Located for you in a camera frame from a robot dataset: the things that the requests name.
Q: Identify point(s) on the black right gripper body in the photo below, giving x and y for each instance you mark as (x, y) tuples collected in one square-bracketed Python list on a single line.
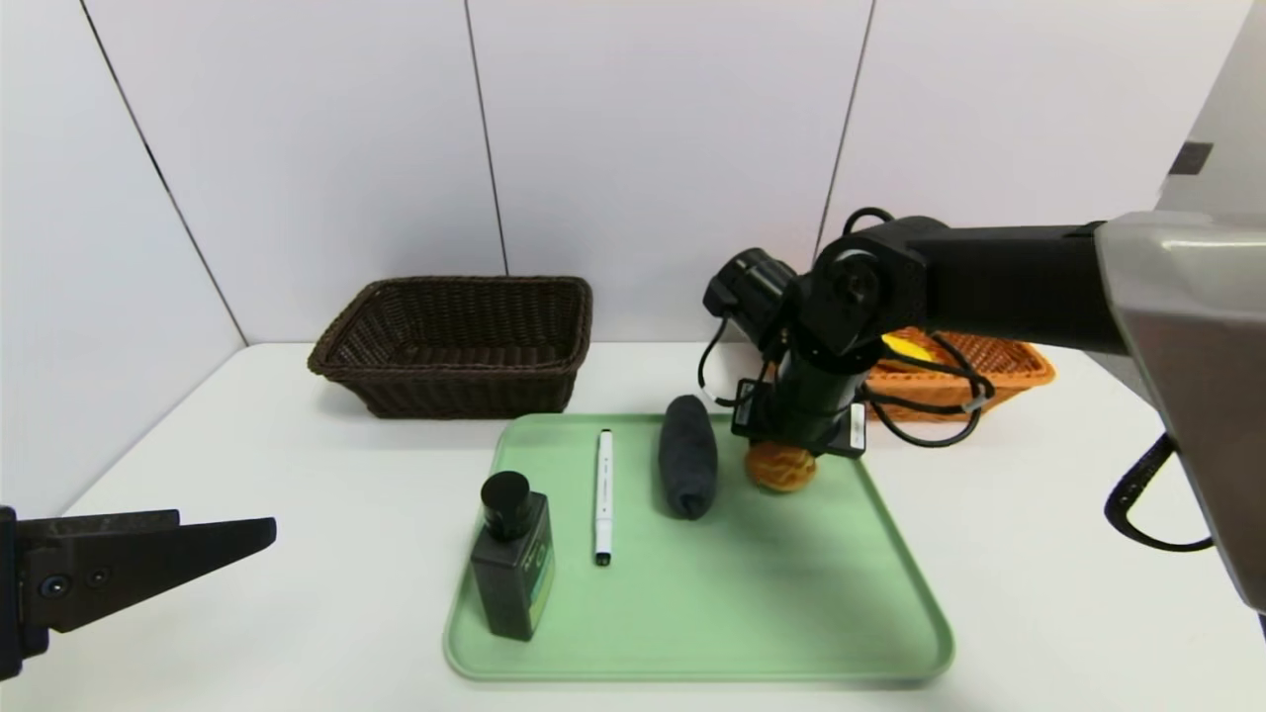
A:
[(853, 429)]

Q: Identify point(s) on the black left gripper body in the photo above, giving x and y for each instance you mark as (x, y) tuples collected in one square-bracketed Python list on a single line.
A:
[(10, 593)]

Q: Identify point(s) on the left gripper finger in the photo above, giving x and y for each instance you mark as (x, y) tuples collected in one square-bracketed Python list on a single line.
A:
[(99, 515), (129, 569)]

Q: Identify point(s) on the round brown bread bun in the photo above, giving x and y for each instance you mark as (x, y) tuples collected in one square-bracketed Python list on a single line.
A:
[(781, 473)]

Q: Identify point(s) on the yellow banana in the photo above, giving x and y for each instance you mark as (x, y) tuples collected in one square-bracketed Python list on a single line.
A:
[(905, 348)]

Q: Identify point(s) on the dark grey cloth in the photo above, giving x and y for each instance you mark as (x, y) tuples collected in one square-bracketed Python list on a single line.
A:
[(687, 465)]

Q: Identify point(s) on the white marker pen black caps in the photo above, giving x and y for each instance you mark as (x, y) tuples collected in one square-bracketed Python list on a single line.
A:
[(603, 494)]

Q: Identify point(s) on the black square pump bottle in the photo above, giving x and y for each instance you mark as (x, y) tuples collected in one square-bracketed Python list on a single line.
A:
[(509, 578)]

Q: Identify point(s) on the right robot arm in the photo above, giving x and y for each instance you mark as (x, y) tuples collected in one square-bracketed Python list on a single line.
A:
[(1009, 282)]

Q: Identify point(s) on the orange wicker basket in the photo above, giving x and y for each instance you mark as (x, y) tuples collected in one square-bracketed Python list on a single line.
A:
[(1019, 371)]

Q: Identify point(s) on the dark brown wicker basket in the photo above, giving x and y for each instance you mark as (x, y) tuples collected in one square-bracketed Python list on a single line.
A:
[(445, 396)]

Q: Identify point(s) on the light green plastic tray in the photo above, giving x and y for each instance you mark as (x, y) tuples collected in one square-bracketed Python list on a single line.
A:
[(692, 593)]

